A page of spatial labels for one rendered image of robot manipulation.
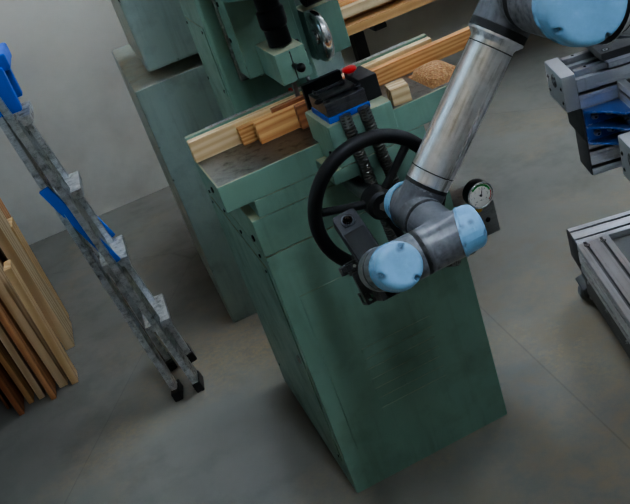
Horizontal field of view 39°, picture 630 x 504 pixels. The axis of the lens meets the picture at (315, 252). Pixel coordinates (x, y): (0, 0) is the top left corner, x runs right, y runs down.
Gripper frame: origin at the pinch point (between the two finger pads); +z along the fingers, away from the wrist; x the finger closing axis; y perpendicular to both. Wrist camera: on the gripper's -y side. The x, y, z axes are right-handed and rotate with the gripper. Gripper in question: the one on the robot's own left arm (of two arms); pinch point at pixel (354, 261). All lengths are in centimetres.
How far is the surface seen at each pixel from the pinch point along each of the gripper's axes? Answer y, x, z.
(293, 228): -11.2, -5.0, 20.5
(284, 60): -43.2, 8.5, 16.8
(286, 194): -18.0, -3.6, 16.9
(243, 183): -23.6, -10.9, 13.6
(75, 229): -39, -52, 89
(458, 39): -33, 49, 28
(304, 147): -24.9, 3.7, 14.4
